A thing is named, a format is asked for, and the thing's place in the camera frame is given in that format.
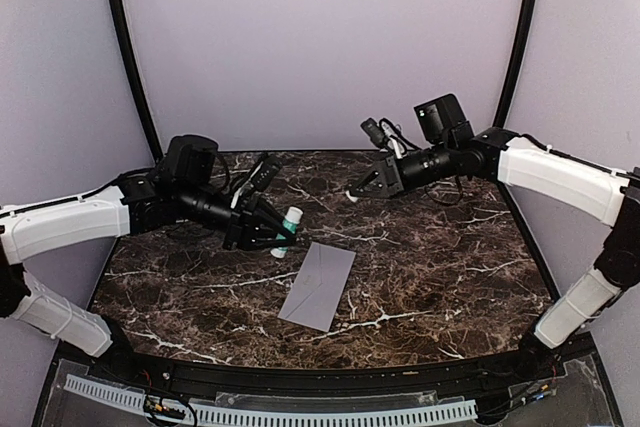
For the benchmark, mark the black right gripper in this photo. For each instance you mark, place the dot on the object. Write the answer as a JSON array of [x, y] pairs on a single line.
[[392, 180]]

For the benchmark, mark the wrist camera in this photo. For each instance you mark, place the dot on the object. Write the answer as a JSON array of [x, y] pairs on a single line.
[[261, 174], [385, 136]]

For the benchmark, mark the black left frame post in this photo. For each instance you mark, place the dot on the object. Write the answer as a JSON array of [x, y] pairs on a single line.
[[134, 79]]

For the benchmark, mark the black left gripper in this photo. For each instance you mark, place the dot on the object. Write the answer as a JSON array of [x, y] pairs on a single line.
[[239, 229]]

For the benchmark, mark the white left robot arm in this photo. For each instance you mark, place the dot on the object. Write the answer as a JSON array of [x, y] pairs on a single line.
[[129, 205]]

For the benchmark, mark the grey paper envelope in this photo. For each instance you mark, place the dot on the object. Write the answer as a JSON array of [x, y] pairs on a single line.
[[318, 287]]

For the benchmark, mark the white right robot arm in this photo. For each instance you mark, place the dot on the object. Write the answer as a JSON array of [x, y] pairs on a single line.
[[606, 197]]

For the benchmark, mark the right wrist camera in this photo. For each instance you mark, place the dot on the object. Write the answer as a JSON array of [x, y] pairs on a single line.
[[385, 136]]

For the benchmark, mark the small white glue cap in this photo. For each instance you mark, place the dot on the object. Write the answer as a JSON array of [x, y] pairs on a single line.
[[351, 197]]

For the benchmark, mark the black front rail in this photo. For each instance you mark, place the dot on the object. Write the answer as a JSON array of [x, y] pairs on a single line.
[[485, 376]]

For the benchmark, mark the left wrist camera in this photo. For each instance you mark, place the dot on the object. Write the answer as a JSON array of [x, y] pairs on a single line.
[[261, 174]]

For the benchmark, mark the white slotted cable duct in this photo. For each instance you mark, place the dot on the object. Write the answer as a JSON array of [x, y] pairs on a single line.
[[253, 410]]

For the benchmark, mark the black frame corner post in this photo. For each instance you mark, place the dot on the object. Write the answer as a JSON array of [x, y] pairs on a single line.
[[521, 36]]

